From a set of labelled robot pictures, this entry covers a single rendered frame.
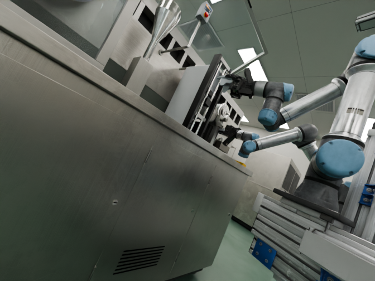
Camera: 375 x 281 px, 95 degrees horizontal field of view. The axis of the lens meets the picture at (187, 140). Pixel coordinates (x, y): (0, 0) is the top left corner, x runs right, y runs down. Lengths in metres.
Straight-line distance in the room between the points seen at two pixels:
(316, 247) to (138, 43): 1.35
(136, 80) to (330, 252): 1.02
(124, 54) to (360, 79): 1.17
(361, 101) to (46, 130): 0.97
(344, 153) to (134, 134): 0.69
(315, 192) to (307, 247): 0.23
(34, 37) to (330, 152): 0.86
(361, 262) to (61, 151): 0.83
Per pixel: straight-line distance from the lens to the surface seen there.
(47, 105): 0.57
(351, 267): 0.68
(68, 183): 0.64
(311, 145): 1.41
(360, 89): 0.86
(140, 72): 1.03
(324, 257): 0.69
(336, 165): 0.72
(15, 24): 0.56
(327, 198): 0.85
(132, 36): 1.34
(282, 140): 1.22
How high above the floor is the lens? 0.77
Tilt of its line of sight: 6 degrees up
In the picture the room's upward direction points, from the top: 24 degrees clockwise
